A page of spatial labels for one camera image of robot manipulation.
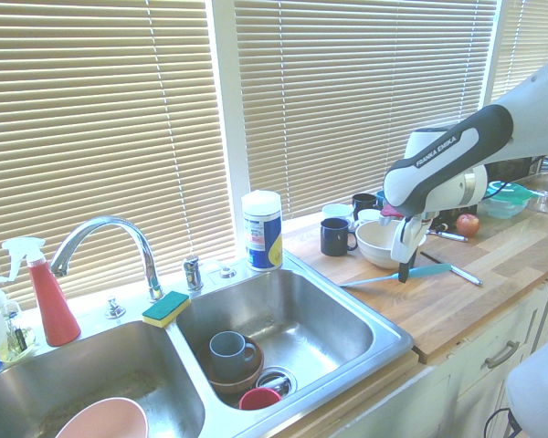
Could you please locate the disinfecting wipes canister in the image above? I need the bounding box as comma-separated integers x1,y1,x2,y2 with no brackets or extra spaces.
240,190,285,273

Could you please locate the clear glass dish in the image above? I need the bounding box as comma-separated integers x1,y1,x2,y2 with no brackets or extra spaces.
524,171,548,215

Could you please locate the white handled kitchen knife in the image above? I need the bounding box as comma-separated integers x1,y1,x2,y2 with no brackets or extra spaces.
419,251,484,288

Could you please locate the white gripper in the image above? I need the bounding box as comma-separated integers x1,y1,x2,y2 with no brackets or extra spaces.
390,216,428,284

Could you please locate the silver metal utensil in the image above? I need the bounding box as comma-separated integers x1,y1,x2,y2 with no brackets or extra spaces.
427,227,469,244

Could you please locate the teal plastic knife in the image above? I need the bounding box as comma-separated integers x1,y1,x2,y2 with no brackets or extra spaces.
339,263,454,289

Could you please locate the cream kitchen cabinet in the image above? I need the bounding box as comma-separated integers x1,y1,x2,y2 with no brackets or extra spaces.
300,264,548,438

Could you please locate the grey mug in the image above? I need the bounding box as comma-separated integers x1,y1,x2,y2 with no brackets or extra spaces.
208,330,258,382

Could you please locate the chrome faucet handle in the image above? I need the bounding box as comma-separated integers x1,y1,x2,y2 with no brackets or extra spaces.
183,255,206,292

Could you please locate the red apple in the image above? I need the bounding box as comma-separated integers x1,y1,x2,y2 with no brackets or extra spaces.
455,213,481,238

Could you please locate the red mug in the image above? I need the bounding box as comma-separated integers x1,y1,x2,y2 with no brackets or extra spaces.
238,386,283,412

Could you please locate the clear yellowish soap bottle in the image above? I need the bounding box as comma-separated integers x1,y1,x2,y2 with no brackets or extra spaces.
0,291,38,364

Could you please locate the beige window blind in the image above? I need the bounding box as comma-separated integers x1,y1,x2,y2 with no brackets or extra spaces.
0,0,237,311
490,0,548,104
234,0,500,221

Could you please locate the plastic container teal lid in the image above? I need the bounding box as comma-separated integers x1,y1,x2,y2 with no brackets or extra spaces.
479,180,536,221

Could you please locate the small chrome knob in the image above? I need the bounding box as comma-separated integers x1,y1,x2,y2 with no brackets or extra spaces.
104,295,127,320

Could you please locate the white mug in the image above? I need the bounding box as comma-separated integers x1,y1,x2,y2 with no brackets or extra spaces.
355,208,385,225
321,203,355,221

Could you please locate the metal sink drain strainer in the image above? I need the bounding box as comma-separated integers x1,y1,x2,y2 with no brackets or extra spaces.
254,367,300,398

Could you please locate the black appliance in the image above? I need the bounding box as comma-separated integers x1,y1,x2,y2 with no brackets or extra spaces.
486,154,547,184

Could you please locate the red spray bottle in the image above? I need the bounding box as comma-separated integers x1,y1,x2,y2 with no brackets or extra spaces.
1,237,83,349

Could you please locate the brown wooden bowl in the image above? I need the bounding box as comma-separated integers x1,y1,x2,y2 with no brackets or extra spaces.
195,335,266,396

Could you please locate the stainless steel double sink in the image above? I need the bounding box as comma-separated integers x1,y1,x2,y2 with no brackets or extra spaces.
0,253,416,438

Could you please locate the chrome kitchen faucet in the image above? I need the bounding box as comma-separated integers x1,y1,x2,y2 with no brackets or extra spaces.
48,215,166,304

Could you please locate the brass drawer handle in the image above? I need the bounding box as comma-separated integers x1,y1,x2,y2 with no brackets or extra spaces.
485,339,522,370

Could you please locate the yellow and green sponge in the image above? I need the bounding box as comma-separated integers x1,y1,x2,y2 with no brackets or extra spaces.
141,290,193,329

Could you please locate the black mug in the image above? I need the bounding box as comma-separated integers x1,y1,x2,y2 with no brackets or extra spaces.
352,193,380,223
320,217,359,257

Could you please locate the pink plastic bowl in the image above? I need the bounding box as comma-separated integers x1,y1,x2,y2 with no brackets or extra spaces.
54,396,150,438

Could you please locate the large cream bowl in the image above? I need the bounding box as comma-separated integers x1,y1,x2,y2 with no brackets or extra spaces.
354,220,428,270

